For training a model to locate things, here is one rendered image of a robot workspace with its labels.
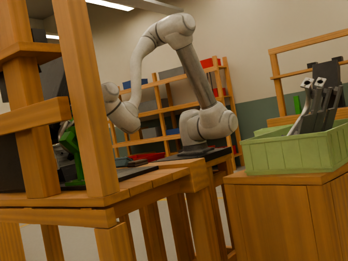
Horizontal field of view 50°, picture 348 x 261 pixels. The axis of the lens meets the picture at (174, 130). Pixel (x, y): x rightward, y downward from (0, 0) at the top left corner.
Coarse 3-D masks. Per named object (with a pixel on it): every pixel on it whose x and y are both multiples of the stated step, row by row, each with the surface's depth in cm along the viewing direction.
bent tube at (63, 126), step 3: (63, 123) 198; (66, 123) 199; (63, 126) 197; (66, 126) 199; (60, 129) 196; (63, 129) 196; (60, 132) 195; (63, 132) 196; (57, 135) 195; (60, 135) 194; (57, 138) 194; (60, 144) 194; (63, 147) 194; (66, 150) 194
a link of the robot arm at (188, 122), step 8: (184, 112) 230; (192, 112) 227; (184, 120) 227; (192, 120) 224; (184, 128) 227; (192, 128) 224; (184, 136) 228; (192, 136) 225; (200, 136) 223; (184, 144) 230; (192, 144) 227
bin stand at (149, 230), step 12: (156, 204) 234; (168, 204) 249; (144, 216) 264; (156, 216) 233; (144, 228) 266; (156, 228) 231; (132, 240) 252; (144, 240) 267; (156, 240) 233; (132, 252) 251; (156, 252) 234
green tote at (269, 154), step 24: (336, 120) 206; (240, 144) 178; (264, 144) 170; (288, 144) 163; (312, 144) 156; (336, 144) 159; (264, 168) 172; (288, 168) 164; (312, 168) 157; (336, 168) 156
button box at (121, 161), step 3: (114, 159) 220; (117, 159) 219; (120, 159) 217; (123, 159) 215; (126, 159) 214; (129, 159) 216; (132, 159) 217; (117, 162) 218; (120, 162) 216; (123, 162) 214; (126, 162) 213; (117, 165) 216; (120, 165) 214; (123, 165) 213; (126, 165) 213
